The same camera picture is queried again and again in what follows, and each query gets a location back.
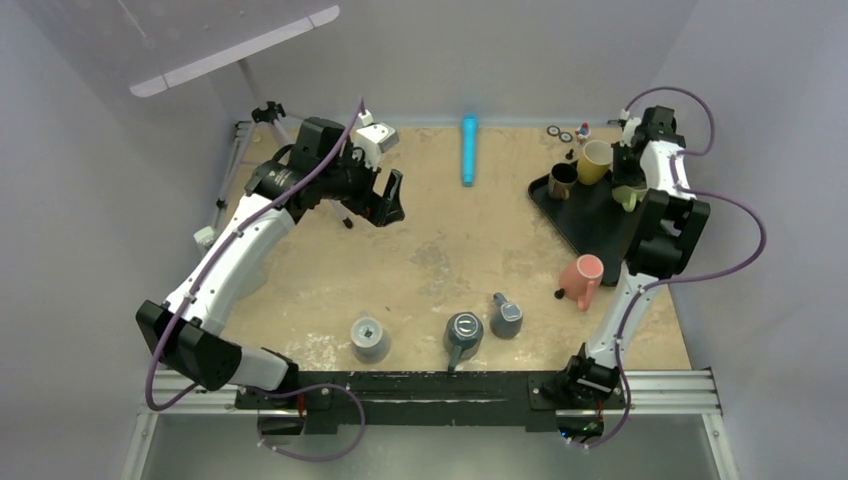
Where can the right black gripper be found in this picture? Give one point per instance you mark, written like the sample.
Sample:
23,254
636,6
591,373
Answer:
620,178

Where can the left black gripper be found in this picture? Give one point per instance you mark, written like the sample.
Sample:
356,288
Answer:
379,210

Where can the green mug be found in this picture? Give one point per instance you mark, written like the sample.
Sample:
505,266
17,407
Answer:
628,197

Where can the yellow mug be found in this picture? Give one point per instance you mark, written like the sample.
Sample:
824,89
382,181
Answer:
595,160

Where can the brown mug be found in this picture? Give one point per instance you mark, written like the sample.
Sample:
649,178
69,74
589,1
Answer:
561,180

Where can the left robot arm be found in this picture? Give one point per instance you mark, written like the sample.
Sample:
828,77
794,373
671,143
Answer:
327,162

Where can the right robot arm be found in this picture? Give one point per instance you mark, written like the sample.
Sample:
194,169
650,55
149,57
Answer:
640,220

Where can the pink mug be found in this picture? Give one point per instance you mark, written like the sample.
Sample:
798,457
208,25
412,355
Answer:
580,280

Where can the light grey mug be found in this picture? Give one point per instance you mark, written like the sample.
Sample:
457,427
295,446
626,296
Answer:
370,341

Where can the dark blue-grey mug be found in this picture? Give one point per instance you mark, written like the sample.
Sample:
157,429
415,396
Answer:
462,338

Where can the slate blue mug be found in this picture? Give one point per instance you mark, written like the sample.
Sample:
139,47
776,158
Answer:
507,321

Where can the small figurine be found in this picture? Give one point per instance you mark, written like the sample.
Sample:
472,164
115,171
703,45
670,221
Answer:
583,133

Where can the black tray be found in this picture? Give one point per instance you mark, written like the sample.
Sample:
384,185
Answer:
590,221

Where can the blue cylinder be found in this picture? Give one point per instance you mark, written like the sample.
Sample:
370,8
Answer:
469,129

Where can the tripod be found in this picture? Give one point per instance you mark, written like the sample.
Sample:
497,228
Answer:
245,134

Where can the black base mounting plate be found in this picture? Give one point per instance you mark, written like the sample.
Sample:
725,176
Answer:
533,400

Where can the overhead light panel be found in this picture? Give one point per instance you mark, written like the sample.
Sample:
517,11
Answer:
189,39

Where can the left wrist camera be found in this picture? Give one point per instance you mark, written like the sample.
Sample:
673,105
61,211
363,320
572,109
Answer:
375,139

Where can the aluminium frame rail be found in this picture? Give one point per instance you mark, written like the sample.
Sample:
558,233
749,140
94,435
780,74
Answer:
653,393

